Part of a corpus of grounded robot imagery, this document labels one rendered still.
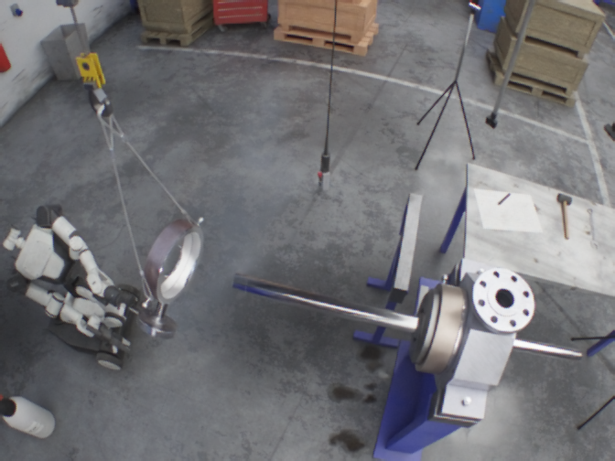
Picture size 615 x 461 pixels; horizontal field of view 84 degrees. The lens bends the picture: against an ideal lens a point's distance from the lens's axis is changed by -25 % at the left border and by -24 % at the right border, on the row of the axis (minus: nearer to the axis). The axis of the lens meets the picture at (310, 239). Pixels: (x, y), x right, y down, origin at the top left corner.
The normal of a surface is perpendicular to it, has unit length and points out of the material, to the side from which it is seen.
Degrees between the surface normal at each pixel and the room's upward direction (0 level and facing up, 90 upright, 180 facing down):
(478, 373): 45
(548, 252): 0
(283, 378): 0
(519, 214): 0
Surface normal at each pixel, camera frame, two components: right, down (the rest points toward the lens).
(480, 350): -0.17, 0.14
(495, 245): 0.03, -0.58
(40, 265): 0.51, 0.25
